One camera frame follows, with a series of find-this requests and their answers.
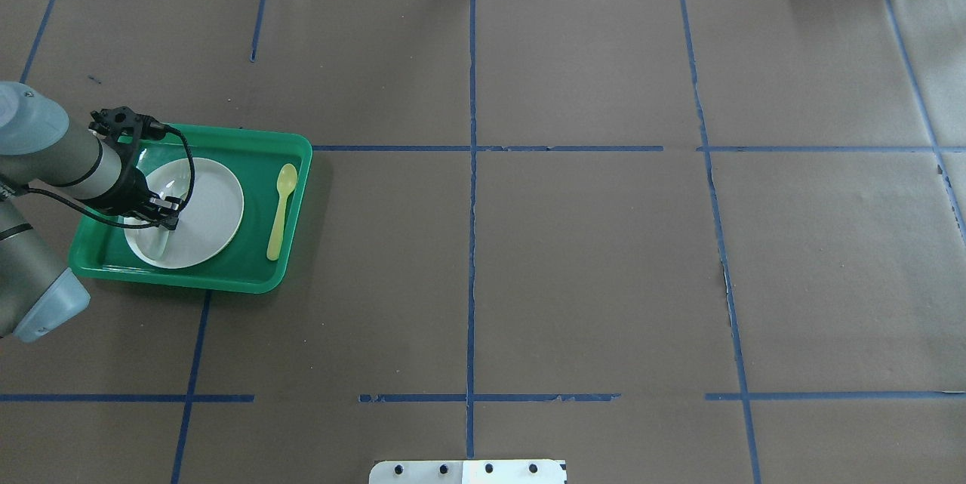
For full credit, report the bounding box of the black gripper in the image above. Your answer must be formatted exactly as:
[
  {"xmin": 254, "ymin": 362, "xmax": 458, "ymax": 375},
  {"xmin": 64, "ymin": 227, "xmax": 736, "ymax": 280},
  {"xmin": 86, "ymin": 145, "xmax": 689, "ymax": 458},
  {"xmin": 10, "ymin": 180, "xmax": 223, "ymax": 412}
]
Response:
[{"xmin": 97, "ymin": 166, "xmax": 184, "ymax": 232}]

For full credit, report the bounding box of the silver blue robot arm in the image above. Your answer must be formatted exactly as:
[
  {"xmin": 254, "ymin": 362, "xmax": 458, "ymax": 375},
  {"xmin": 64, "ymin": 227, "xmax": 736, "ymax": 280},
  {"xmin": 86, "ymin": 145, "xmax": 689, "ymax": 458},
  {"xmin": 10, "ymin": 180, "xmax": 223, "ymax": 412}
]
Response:
[{"xmin": 1, "ymin": 81, "xmax": 195, "ymax": 344}]

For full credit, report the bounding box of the white round plate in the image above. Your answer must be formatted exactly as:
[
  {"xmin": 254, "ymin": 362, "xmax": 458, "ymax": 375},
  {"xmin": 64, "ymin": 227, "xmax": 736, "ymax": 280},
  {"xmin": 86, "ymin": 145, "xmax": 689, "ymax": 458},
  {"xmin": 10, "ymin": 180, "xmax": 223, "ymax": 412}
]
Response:
[{"xmin": 125, "ymin": 158, "xmax": 245, "ymax": 270}]

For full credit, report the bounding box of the green plastic tray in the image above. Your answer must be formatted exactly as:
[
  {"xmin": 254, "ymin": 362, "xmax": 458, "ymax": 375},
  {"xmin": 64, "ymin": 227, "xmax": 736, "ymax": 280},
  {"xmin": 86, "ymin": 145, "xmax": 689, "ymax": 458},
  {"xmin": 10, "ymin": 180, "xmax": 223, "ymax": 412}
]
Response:
[{"xmin": 68, "ymin": 124, "xmax": 313, "ymax": 294}]

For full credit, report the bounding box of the yellow plastic spoon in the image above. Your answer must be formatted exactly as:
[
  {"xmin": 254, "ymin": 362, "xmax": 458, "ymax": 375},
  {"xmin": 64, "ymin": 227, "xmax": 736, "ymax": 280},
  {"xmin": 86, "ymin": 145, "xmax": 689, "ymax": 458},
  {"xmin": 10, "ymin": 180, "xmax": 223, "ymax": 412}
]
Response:
[{"xmin": 266, "ymin": 163, "xmax": 299, "ymax": 261}]

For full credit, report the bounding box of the brown paper table cover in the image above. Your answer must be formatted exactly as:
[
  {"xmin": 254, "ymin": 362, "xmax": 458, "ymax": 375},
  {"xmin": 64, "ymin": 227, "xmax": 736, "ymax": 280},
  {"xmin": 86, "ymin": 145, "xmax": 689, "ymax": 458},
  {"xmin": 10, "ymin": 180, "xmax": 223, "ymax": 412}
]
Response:
[{"xmin": 2, "ymin": 0, "xmax": 964, "ymax": 483}]

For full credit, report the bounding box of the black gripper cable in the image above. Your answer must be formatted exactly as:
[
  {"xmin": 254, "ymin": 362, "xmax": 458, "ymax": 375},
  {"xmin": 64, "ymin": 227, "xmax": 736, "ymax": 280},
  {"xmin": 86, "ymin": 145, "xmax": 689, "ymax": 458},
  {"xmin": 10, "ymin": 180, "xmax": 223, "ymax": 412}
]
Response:
[{"xmin": 0, "ymin": 125, "xmax": 195, "ymax": 230}]

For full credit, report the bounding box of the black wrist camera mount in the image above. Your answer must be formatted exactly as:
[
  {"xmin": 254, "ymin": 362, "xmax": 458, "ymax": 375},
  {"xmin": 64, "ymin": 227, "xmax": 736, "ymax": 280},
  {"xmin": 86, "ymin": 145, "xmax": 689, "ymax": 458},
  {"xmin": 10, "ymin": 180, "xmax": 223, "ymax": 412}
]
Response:
[{"xmin": 88, "ymin": 106, "xmax": 168, "ymax": 168}]

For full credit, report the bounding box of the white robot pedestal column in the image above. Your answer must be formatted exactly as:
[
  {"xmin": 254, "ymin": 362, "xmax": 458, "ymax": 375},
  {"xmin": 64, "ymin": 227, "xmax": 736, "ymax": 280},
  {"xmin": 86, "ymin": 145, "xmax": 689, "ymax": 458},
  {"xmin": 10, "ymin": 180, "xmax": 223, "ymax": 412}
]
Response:
[{"xmin": 368, "ymin": 458, "xmax": 568, "ymax": 483}]

